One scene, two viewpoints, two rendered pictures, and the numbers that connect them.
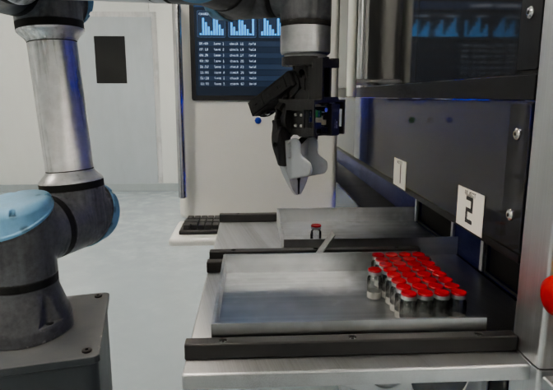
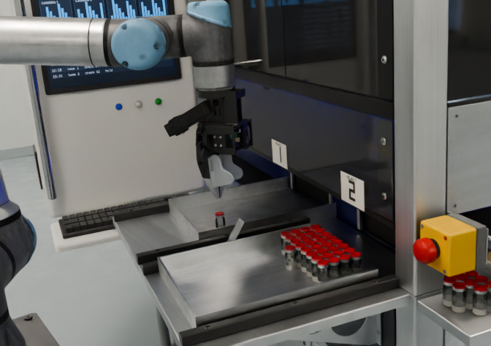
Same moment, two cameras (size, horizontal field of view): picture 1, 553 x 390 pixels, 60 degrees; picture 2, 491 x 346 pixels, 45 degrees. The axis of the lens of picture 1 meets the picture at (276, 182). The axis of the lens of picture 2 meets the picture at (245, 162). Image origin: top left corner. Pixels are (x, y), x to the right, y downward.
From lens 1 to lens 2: 0.44 m
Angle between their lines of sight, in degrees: 18
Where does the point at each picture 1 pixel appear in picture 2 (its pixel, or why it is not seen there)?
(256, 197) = (126, 184)
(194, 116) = (50, 111)
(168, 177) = not seen: outside the picture
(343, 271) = (257, 251)
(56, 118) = not seen: outside the picture
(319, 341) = (275, 311)
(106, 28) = not seen: outside the picture
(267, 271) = (196, 263)
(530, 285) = (403, 243)
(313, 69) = (227, 101)
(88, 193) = (14, 225)
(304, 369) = (269, 332)
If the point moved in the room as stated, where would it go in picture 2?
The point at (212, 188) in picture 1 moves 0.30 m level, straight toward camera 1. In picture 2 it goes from (80, 182) to (103, 210)
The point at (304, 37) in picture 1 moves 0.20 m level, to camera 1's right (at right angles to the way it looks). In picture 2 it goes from (218, 77) to (321, 64)
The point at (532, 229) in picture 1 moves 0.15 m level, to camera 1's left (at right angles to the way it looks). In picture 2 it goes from (401, 206) to (321, 223)
